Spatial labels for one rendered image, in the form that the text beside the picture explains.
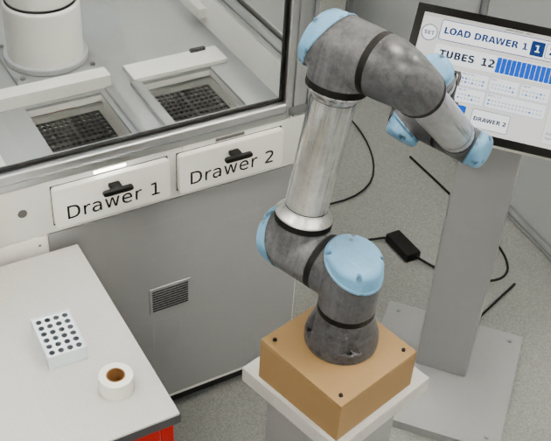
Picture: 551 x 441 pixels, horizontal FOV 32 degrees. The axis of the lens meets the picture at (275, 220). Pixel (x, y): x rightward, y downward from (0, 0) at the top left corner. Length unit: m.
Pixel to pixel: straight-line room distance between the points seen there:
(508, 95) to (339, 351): 0.86
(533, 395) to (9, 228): 1.71
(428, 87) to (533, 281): 1.97
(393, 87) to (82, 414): 0.89
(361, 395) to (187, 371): 1.05
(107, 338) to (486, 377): 1.41
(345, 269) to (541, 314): 1.73
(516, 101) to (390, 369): 0.82
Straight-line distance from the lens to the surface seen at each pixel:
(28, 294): 2.24
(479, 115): 2.45
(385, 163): 4.00
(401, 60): 1.64
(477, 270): 2.81
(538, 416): 3.12
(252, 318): 2.85
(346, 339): 1.90
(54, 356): 2.05
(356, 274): 1.80
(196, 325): 2.75
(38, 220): 2.31
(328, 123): 1.74
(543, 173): 3.62
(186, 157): 2.35
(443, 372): 3.11
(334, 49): 1.68
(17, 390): 2.05
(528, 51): 2.48
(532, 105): 2.45
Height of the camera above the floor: 2.27
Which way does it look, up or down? 39 degrees down
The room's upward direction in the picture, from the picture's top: 4 degrees clockwise
